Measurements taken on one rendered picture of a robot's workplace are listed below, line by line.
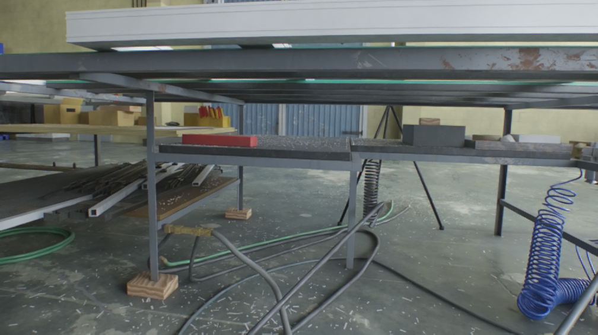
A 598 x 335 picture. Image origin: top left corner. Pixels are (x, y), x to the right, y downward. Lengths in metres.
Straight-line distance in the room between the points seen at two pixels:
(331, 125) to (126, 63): 6.47
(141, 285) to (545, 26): 1.43
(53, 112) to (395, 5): 2.23
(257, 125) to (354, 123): 2.35
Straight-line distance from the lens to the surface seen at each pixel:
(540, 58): 0.78
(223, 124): 2.04
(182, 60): 0.79
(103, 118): 2.12
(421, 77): 0.95
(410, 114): 6.95
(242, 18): 0.69
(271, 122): 7.38
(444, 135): 1.55
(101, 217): 1.37
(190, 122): 2.17
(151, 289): 1.38
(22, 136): 10.84
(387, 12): 0.66
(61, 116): 2.47
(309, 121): 7.19
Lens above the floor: 0.69
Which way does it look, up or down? 5 degrees down
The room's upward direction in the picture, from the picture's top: 1 degrees clockwise
